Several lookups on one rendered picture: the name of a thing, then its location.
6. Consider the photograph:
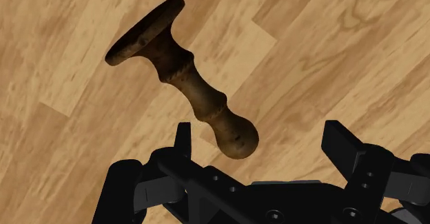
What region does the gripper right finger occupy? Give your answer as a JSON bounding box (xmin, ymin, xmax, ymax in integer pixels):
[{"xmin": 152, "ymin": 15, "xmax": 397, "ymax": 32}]
[{"xmin": 320, "ymin": 119, "xmax": 430, "ymax": 224}]

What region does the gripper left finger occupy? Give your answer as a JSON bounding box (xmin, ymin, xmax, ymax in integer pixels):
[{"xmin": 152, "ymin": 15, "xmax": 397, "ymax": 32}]
[{"xmin": 92, "ymin": 122, "xmax": 251, "ymax": 224}]

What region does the brown wooden turned stamp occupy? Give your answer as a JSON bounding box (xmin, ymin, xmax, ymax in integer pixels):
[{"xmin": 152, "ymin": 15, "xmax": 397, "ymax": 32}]
[{"xmin": 104, "ymin": 0, "xmax": 260, "ymax": 160}]

